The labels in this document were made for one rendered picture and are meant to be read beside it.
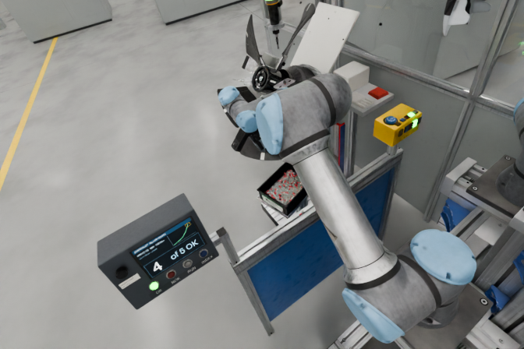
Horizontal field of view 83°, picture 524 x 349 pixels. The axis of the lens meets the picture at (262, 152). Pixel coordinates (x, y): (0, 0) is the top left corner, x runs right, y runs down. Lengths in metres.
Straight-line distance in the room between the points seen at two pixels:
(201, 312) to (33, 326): 1.13
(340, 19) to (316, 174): 1.03
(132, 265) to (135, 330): 1.39
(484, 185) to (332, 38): 0.85
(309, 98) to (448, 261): 0.41
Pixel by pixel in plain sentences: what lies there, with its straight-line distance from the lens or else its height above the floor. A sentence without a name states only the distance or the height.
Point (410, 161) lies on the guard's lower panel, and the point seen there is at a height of 0.42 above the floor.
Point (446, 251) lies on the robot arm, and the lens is 0.71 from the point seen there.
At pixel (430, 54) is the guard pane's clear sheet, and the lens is 1.67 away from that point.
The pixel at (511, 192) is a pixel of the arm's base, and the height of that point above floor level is 1.07.
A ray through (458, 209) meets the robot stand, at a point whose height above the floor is 0.90.
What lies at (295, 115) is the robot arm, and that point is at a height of 1.51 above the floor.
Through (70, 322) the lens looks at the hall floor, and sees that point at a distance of 2.51.
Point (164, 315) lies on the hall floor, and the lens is 2.17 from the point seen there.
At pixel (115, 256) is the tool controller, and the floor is 1.25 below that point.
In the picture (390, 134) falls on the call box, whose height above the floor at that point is 1.04.
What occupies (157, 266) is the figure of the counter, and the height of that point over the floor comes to 1.17.
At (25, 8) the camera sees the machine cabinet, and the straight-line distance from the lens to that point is 8.38.
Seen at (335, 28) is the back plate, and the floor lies 1.29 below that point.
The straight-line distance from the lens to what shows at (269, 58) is 1.64.
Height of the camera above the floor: 1.86
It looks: 43 degrees down
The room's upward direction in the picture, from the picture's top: 13 degrees counter-clockwise
